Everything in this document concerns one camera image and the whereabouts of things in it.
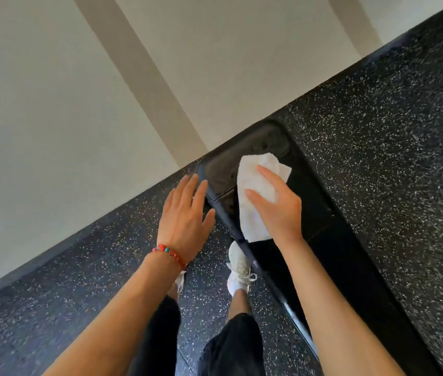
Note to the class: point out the person's white right shoe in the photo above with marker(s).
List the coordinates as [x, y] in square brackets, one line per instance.
[239, 268]

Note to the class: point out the person's right thumb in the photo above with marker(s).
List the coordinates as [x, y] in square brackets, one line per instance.
[256, 201]

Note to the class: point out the person's right forearm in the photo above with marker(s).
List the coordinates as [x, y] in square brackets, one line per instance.
[331, 309]

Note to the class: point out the person's left forearm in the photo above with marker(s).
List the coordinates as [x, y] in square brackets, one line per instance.
[123, 317]

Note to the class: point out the black padded bench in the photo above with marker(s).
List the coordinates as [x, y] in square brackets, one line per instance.
[315, 215]

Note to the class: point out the black trousers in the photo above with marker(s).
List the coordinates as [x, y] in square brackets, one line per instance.
[233, 348]

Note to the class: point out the white cleaning cloth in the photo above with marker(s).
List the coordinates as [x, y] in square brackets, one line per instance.
[253, 180]

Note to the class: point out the person's right hand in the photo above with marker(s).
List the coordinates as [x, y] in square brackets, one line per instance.
[282, 217]

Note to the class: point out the person's white shoe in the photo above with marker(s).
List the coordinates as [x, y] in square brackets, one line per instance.
[180, 281]
[239, 268]

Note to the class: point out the person's white left shoe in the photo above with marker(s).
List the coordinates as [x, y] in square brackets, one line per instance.
[180, 281]

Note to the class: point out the person's left middle finger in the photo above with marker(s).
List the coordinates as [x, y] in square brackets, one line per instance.
[189, 189]

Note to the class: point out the person's left little finger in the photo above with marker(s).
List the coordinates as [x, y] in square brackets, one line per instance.
[168, 199]

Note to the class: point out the person's left thumb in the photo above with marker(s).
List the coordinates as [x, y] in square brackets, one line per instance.
[209, 222]

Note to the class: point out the person's left hand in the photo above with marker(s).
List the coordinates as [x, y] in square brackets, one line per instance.
[182, 227]

